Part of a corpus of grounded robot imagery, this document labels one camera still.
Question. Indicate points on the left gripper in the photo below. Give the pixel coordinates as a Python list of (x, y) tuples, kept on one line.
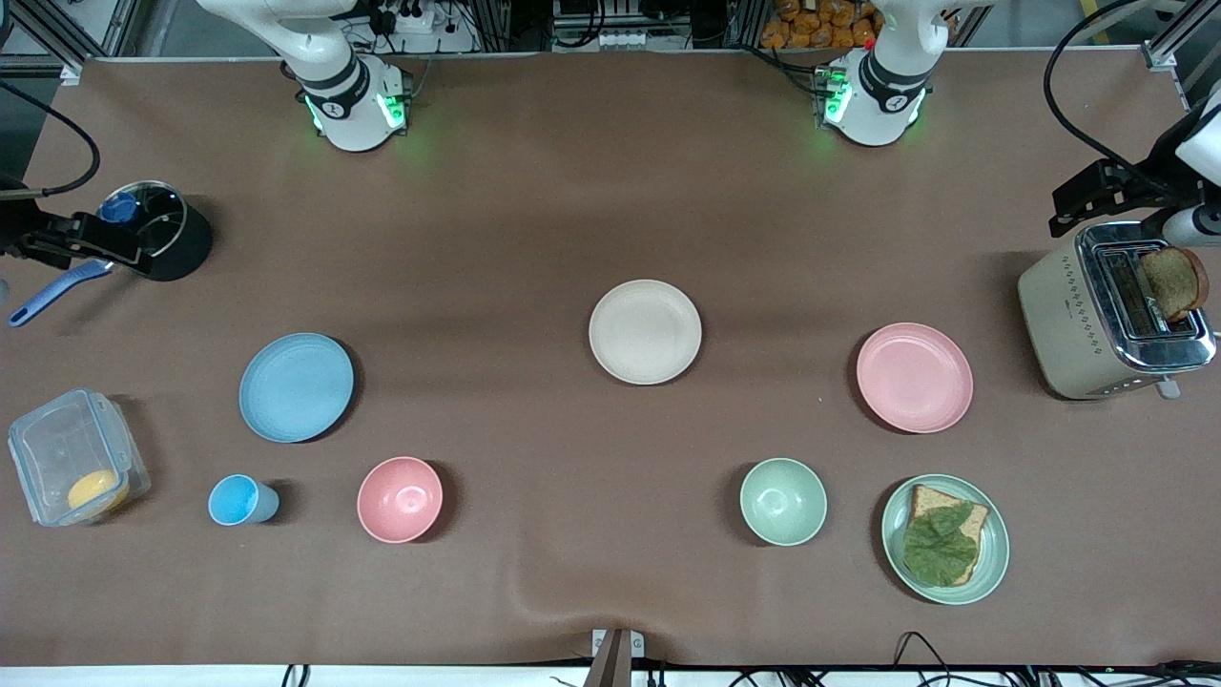
[(1155, 174)]

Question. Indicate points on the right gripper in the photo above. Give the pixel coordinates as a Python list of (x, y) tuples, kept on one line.
[(21, 232)]

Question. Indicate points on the pink plate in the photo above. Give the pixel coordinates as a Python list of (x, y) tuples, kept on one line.
[(914, 378)]

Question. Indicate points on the blue plate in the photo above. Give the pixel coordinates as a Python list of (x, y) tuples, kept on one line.
[(296, 387)]

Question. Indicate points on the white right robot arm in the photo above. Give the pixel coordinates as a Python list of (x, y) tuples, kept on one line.
[(343, 91)]

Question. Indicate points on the blue spatula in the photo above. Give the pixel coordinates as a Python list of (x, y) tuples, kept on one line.
[(48, 298)]

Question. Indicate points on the glass pot lid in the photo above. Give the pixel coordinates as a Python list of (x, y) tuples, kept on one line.
[(157, 210)]

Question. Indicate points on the black pot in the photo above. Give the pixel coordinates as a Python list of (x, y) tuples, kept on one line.
[(186, 253)]

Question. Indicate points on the brown toast slice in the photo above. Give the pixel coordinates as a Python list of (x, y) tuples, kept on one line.
[(1173, 281)]

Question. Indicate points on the beige chrome toaster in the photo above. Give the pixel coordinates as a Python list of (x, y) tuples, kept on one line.
[(1068, 324)]

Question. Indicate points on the clear plastic container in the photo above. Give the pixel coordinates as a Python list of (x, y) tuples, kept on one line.
[(57, 448)]

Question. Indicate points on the orange round food piece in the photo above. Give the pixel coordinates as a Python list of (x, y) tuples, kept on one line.
[(97, 490)]

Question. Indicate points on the blue cup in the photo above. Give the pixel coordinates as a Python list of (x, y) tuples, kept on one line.
[(238, 500)]

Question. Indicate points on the bag of bread rolls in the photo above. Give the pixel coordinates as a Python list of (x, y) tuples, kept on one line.
[(820, 24)]

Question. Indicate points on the brown bread slice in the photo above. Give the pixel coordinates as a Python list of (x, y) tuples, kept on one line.
[(968, 520)]

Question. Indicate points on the green plate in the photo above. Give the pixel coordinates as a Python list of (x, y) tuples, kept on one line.
[(992, 563)]

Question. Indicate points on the green lettuce leaf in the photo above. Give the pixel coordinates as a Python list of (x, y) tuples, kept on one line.
[(940, 549)]

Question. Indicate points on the white power strip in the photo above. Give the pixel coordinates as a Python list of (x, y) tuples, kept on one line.
[(410, 17)]

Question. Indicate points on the pink bowl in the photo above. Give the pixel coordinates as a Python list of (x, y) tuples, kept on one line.
[(400, 499)]

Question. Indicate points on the green bowl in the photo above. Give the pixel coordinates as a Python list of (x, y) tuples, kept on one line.
[(783, 501)]

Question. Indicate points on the beige plate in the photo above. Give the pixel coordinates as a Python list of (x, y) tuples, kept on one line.
[(645, 332)]

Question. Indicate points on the brown table cloth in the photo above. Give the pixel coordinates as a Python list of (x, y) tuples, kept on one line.
[(572, 210)]

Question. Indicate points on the metal table clamp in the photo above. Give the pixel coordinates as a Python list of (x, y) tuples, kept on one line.
[(617, 654)]

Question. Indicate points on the aluminium frame profile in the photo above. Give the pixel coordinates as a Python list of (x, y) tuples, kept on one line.
[(1183, 33), (57, 33)]

